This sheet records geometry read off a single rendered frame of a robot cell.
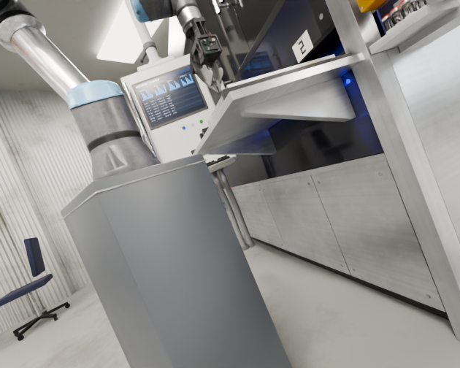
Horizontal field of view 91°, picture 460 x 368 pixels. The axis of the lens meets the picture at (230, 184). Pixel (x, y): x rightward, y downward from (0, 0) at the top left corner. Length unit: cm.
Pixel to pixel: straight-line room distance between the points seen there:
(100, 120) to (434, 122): 86
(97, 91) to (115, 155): 14
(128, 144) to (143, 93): 112
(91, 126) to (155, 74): 115
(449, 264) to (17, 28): 128
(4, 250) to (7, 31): 369
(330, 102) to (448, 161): 37
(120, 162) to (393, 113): 68
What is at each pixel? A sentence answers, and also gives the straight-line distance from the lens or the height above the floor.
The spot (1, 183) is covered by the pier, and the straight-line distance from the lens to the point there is 433.
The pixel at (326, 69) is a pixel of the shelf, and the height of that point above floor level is 86.
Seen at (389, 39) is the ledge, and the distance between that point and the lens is 73.
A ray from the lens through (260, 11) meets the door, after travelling 113.
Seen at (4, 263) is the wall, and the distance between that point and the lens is 433.
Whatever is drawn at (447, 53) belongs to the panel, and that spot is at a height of 80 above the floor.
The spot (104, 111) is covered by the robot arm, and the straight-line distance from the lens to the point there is 55.
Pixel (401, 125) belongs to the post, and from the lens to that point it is 76.
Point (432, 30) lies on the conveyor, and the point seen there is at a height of 85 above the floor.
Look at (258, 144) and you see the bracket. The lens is 116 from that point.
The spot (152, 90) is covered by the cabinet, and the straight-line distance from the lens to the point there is 162.
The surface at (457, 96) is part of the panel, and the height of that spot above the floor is 67.
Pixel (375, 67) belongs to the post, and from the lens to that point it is 76.
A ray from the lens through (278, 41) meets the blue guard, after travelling 103.
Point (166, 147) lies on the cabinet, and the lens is 152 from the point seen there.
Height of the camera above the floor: 71
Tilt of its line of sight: 2 degrees down
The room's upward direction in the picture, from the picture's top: 23 degrees counter-clockwise
